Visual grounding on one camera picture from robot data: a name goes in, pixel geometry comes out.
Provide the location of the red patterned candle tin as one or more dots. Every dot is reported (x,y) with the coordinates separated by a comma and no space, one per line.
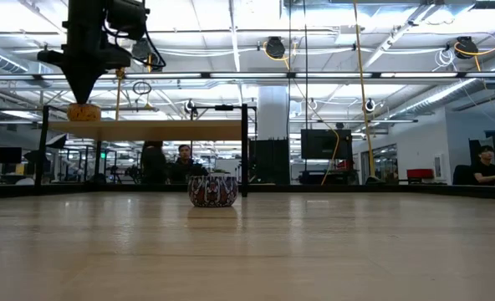
(212,192)

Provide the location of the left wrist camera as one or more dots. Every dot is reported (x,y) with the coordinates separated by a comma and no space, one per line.
(126,16)

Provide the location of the wooden shelf with black legs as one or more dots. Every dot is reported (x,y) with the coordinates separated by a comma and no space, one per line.
(147,129)

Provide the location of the black background monitor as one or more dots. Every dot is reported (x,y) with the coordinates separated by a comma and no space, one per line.
(6,155)

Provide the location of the red seat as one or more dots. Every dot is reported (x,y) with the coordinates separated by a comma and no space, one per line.
(419,173)

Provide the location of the black office chair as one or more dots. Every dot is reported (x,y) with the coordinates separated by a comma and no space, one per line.
(153,165)
(462,175)

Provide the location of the long ceiling light strip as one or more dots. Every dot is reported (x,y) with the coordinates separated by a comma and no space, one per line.
(335,75)

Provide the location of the orange patterned candle tin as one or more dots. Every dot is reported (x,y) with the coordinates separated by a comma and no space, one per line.
(83,113)

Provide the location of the black wall screen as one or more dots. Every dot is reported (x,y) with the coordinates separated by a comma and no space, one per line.
(326,144)

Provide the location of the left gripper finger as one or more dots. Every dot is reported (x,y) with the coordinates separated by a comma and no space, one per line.
(75,81)
(89,79)

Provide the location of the person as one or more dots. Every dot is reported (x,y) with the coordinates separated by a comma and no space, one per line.
(486,171)
(185,167)

